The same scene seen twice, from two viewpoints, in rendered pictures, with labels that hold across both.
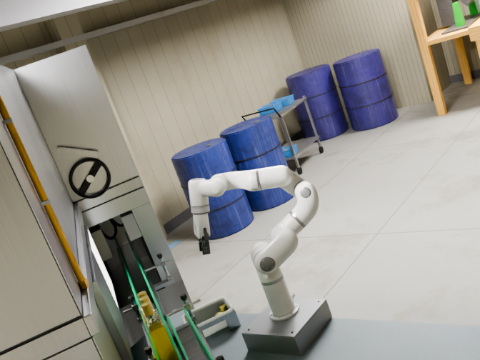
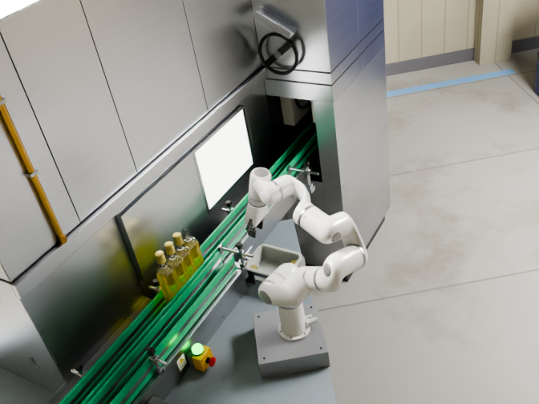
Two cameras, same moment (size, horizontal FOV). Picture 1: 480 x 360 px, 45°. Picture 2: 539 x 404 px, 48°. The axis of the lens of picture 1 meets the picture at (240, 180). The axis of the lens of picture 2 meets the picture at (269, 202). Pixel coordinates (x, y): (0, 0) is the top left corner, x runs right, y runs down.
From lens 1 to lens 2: 1.71 m
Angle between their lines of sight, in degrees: 48
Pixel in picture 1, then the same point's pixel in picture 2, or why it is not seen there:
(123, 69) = not seen: outside the picture
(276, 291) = (282, 314)
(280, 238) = (281, 289)
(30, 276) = not seen: outside the picture
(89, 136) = (292, 10)
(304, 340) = (273, 370)
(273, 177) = (312, 230)
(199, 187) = (253, 184)
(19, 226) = not seen: outside the picture
